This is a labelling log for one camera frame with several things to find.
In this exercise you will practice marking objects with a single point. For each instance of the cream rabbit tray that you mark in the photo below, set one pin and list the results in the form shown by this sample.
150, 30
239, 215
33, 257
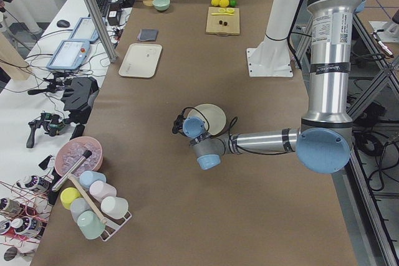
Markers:
140, 60

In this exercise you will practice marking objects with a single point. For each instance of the black computer mouse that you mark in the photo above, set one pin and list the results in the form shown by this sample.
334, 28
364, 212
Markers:
63, 23

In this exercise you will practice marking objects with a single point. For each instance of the metal muddler black tip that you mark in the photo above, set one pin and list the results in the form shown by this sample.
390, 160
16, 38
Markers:
57, 185

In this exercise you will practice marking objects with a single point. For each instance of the blue cup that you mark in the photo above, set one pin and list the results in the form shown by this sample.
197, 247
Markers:
87, 178

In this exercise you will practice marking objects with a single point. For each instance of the mint green bowl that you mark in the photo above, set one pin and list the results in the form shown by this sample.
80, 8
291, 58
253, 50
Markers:
161, 5

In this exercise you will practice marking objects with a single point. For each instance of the mint green cup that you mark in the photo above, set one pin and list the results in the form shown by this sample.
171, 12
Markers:
90, 225

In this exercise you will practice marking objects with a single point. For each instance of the grey folded cloth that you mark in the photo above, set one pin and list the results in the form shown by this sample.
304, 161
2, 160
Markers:
147, 35

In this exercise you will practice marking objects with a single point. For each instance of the black device stand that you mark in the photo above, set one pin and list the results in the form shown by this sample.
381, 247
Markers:
79, 98

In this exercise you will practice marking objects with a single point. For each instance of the aluminium frame post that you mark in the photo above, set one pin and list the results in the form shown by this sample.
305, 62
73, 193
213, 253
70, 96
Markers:
101, 29

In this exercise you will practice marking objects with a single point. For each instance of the white cup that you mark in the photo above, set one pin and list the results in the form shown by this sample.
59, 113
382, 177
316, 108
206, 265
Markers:
115, 207

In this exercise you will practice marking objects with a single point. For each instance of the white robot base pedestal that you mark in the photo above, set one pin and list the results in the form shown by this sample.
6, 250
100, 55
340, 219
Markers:
271, 57

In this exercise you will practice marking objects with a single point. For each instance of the dark red cherry pair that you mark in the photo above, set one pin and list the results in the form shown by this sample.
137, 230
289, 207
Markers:
223, 23

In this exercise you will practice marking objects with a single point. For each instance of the pink cup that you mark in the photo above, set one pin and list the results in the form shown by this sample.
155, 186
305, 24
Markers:
99, 190

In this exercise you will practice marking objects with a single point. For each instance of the round cream plate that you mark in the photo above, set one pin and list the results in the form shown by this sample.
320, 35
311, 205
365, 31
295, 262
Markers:
213, 116

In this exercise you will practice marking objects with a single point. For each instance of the white cup rack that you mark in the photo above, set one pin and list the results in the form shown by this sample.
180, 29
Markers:
113, 225

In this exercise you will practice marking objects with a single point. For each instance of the black keyboard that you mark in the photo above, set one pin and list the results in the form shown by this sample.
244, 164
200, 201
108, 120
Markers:
103, 6

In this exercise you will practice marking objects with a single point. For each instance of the pink bowl of ice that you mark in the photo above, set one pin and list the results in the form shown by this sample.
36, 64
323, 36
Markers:
69, 154

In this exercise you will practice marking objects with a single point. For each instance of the blue teach pendant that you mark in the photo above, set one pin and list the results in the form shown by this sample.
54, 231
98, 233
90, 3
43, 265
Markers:
85, 30
69, 55

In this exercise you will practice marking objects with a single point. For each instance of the yellow cup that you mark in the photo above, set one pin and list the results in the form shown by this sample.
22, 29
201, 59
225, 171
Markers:
68, 196

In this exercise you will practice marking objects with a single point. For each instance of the yellow plastic knife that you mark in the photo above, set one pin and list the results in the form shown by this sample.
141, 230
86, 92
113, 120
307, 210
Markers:
222, 14

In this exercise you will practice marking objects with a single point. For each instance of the grey cup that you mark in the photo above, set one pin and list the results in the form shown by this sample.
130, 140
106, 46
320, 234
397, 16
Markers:
78, 206

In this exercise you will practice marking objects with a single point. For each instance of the yellow lemon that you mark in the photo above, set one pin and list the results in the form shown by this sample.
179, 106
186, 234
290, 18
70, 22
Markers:
224, 3
215, 2

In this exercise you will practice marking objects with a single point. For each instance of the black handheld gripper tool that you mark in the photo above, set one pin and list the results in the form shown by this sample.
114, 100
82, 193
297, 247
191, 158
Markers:
52, 124

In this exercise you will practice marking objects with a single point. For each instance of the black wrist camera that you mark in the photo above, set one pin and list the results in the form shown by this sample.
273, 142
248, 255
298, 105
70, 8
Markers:
178, 124

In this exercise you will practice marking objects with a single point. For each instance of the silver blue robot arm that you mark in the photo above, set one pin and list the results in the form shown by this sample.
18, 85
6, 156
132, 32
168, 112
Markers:
324, 139

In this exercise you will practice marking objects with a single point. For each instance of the wooden rack handle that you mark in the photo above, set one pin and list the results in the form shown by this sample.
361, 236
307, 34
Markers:
96, 210

